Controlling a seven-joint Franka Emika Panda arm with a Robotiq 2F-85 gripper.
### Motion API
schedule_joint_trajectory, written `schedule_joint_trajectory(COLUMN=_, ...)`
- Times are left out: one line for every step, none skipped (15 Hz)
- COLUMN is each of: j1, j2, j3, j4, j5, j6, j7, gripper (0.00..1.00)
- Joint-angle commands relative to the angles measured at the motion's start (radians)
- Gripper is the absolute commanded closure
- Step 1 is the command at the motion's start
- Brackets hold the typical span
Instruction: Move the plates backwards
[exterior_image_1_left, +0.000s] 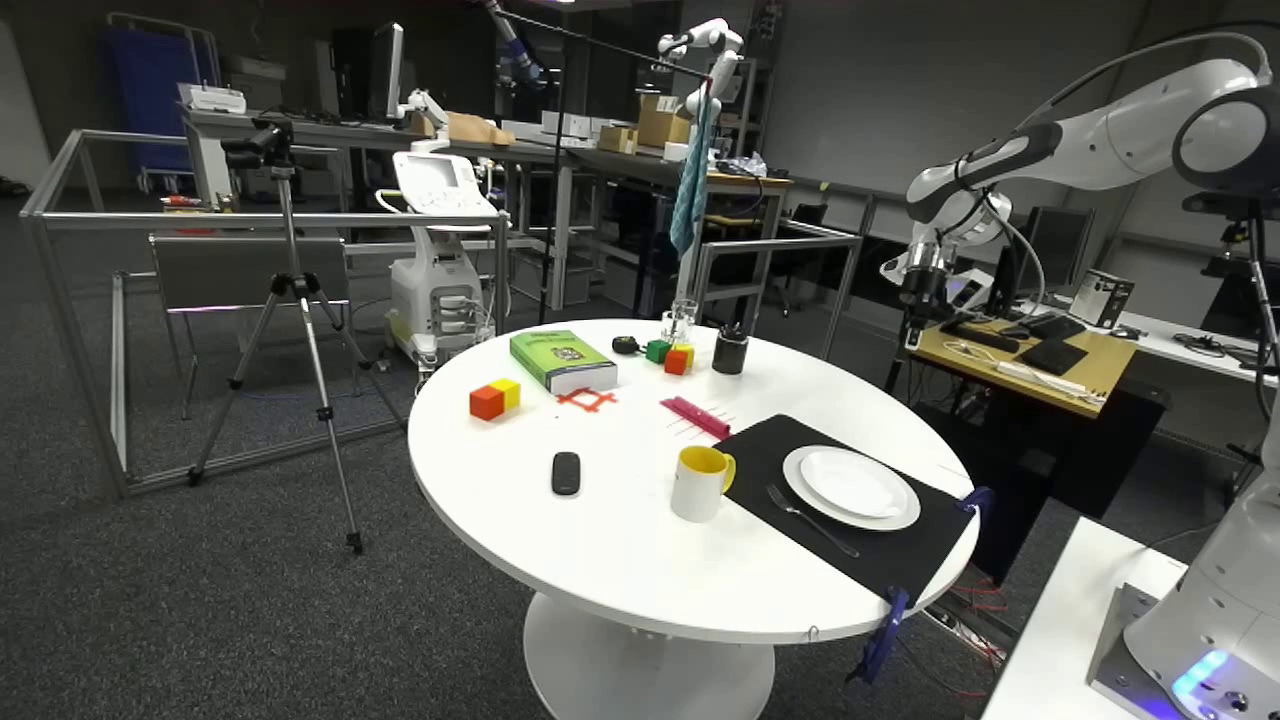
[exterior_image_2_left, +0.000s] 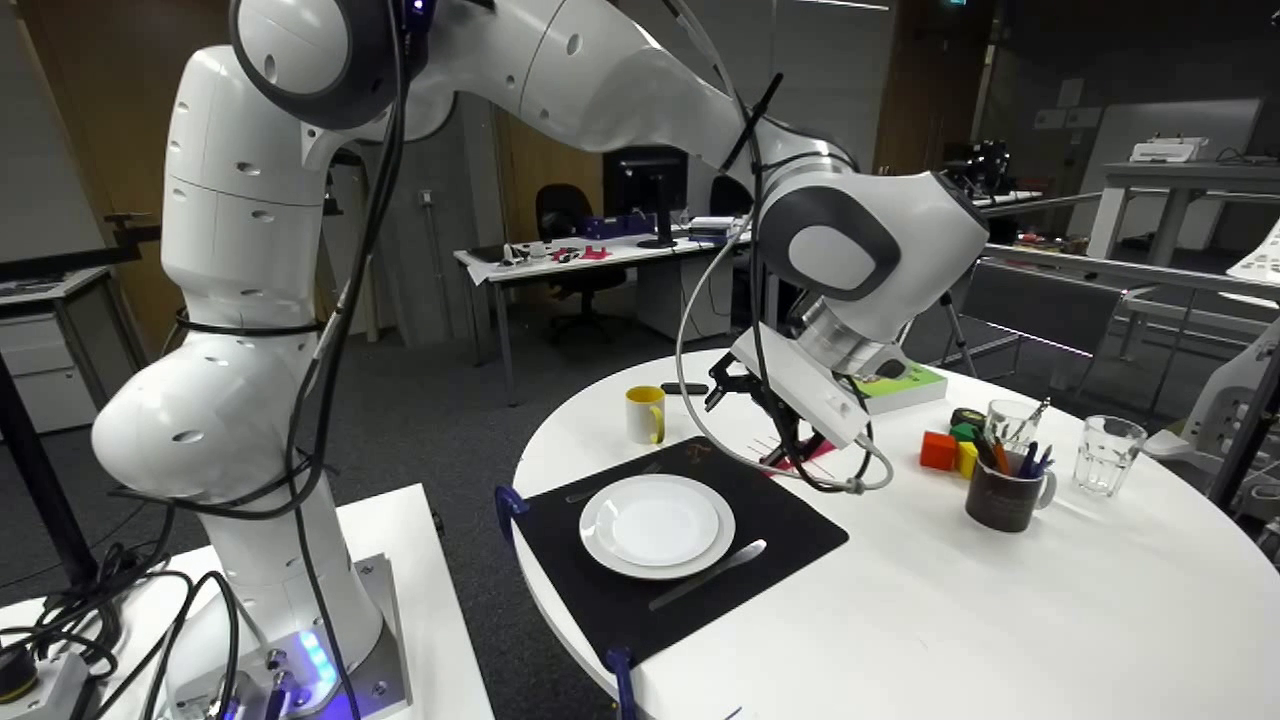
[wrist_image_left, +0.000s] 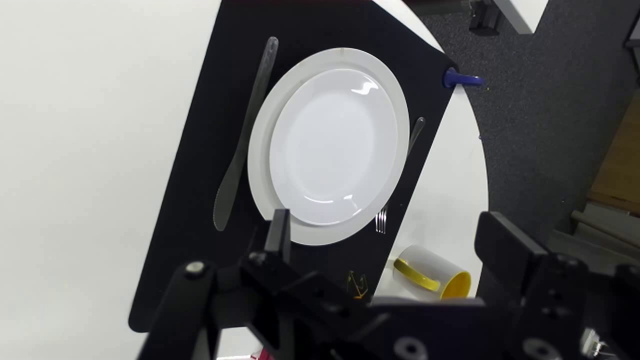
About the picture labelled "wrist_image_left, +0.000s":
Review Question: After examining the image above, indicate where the white robot mounting table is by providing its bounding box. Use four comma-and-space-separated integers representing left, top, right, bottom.
492, 0, 551, 36

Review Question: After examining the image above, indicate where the blue clamp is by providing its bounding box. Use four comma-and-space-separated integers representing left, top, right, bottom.
443, 65, 495, 94

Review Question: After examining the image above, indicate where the white mug yellow inside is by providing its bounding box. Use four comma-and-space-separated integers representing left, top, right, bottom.
391, 242, 477, 302

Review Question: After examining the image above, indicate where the wooden desk top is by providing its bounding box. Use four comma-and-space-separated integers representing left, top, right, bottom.
587, 88, 640, 217

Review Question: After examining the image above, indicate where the grey table knife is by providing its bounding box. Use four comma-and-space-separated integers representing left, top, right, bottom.
210, 34, 283, 235

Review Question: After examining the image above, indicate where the large white plate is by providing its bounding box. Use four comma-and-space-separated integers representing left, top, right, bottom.
247, 44, 414, 250

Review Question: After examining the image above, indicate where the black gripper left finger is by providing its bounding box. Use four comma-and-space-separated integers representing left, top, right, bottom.
263, 206, 294, 268

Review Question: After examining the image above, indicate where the black placemat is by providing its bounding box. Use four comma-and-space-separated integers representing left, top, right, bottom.
126, 0, 464, 334

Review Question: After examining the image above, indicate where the small white plate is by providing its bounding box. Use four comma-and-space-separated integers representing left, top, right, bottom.
266, 65, 404, 231

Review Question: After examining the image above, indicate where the silver fork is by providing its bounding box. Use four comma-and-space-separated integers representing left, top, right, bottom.
375, 114, 429, 236

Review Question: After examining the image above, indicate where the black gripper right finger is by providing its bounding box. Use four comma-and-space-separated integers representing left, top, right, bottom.
474, 210, 557, 316

